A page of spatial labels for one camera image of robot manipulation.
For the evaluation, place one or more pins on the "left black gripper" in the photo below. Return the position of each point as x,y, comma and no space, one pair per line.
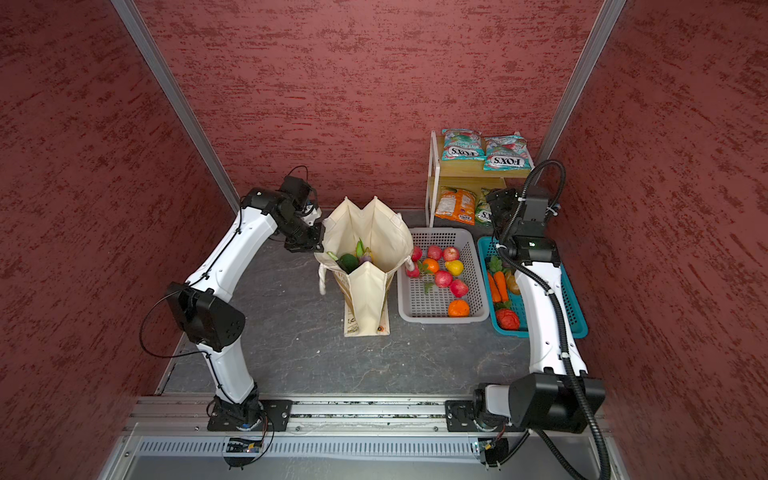
314,244

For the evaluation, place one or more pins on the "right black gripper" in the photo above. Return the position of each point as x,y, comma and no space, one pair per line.
499,199

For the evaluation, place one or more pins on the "green bell pepper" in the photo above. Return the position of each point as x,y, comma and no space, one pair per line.
348,263

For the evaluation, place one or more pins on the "pink dragon fruit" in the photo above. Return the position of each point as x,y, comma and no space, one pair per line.
360,249

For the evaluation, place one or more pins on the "teal fox's candy bag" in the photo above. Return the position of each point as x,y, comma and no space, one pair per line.
507,153
462,144

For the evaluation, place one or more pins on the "cream floral tote bag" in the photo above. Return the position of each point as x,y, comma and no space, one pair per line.
388,246

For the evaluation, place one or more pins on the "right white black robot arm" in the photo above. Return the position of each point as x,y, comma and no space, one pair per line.
546,398

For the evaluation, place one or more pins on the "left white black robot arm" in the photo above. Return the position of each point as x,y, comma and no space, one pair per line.
201,305

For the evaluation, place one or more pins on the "green Fox's candy bag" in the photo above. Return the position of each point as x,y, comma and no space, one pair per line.
483,214

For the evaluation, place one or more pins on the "orange snack bag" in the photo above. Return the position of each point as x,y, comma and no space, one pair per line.
456,204

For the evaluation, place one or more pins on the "teal plastic vegetable basket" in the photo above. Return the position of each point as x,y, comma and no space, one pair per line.
579,328

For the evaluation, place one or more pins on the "white wooden two-tier shelf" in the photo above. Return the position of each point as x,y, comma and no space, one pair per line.
462,174

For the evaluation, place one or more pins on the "orange carrot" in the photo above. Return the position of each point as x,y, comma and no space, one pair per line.
498,287

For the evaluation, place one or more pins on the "yellow fruit in white basket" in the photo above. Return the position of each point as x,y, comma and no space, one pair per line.
454,267

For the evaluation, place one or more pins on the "red apple back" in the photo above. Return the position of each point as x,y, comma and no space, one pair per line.
434,252

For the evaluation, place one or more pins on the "small red fruit front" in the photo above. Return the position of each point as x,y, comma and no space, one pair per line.
458,288

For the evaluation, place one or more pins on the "small orange persimmon fruit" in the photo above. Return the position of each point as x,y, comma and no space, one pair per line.
431,265

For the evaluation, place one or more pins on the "pink apple middle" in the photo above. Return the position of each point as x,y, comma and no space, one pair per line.
442,279

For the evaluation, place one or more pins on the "white plastic fruit basket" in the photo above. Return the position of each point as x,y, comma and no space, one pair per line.
420,300

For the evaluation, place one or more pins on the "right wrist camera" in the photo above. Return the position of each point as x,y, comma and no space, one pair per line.
535,207

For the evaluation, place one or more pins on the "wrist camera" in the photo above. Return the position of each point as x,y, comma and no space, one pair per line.
535,207
298,190

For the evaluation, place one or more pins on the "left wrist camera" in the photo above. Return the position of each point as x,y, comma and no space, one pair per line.
298,190

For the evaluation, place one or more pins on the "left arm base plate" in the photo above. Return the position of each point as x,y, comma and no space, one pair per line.
251,416

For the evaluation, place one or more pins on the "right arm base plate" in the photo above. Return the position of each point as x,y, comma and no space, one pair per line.
474,416

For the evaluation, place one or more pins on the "aluminium rail frame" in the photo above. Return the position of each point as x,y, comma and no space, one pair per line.
338,437

